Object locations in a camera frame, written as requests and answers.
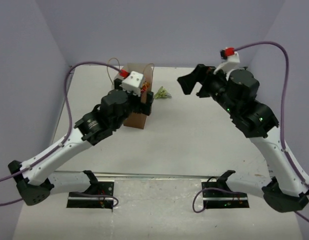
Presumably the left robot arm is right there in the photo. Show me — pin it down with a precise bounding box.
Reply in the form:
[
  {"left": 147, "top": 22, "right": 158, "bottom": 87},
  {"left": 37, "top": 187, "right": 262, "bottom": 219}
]
[{"left": 8, "top": 71, "right": 154, "bottom": 206}]

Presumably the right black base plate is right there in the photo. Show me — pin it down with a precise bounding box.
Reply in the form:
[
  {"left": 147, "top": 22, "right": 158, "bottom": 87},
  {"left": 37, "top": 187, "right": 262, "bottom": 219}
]
[{"left": 202, "top": 190, "right": 250, "bottom": 209}]

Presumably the orange Reese's packet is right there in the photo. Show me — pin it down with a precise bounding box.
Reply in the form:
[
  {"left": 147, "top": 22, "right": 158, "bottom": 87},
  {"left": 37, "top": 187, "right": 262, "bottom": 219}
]
[{"left": 140, "top": 80, "right": 152, "bottom": 94}]

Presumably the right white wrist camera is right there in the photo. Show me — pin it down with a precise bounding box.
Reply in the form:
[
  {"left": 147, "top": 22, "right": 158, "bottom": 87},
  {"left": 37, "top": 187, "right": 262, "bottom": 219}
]
[{"left": 213, "top": 47, "right": 241, "bottom": 75}]

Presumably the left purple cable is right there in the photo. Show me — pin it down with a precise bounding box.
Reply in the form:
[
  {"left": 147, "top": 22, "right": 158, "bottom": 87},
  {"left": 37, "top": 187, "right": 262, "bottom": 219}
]
[{"left": 0, "top": 61, "right": 125, "bottom": 208}]

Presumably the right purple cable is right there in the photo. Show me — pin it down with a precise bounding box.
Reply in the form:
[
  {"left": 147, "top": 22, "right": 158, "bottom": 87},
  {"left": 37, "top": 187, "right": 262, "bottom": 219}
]
[{"left": 193, "top": 41, "right": 309, "bottom": 226}]

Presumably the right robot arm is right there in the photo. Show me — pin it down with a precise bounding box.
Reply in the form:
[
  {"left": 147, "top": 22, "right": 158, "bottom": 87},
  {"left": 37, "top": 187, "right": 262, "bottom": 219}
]
[{"left": 177, "top": 64, "right": 309, "bottom": 213}]

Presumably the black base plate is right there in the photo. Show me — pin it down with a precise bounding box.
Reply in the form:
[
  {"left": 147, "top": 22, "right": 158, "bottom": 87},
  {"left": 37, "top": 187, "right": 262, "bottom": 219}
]
[
  {"left": 66, "top": 180, "right": 119, "bottom": 210},
  {"left": 202, "top": 190, "right": 250, "bottom": 209}
]

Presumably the purple cable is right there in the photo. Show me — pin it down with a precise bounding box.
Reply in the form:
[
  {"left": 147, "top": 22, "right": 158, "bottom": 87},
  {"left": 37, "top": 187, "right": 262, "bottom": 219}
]
[
  {"left": 193, "top": 41, "right": 309, "bottom": 226},
  {"left": 0, "top": 61, "right": 125, "bottom": 208}
]

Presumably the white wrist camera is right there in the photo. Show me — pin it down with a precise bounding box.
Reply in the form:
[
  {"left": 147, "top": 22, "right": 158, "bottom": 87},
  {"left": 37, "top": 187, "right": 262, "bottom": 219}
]
[
  {"left": 213, "top": 47, "right": 241, "bottom": 75},
  {"left": 120, "top": 71, "right": 145, "bottom": 97}
]

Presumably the green candy packet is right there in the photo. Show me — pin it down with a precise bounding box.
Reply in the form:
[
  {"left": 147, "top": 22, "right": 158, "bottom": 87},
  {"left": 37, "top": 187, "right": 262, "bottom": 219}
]
[{"left": 154, "top": 86, "right": 172, "bottom": 99}]

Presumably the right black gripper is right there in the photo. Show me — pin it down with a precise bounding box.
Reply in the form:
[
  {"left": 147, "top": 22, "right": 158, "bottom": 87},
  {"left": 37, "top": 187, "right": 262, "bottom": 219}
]
[{"left": 176, "top": 63, "right": 237, "bottom": 116}]

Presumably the brown paper bag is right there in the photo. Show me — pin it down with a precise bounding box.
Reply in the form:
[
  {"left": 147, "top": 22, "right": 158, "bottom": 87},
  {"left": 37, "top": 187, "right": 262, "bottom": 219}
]
[{"left": 107, "top": 57, "right": 155, "bottom": 130}]

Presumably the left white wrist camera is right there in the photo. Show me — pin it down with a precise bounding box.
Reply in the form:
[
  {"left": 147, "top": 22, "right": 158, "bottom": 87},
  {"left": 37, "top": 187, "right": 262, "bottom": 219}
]
[{"left": 120, "top": 71, "right": 145, "bottom": 97}]

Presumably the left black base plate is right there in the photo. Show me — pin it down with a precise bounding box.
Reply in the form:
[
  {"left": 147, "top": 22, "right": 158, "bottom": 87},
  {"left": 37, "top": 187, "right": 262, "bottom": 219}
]
[{"left": 66, "top": 180, "right": 119, "bottom": 210}]

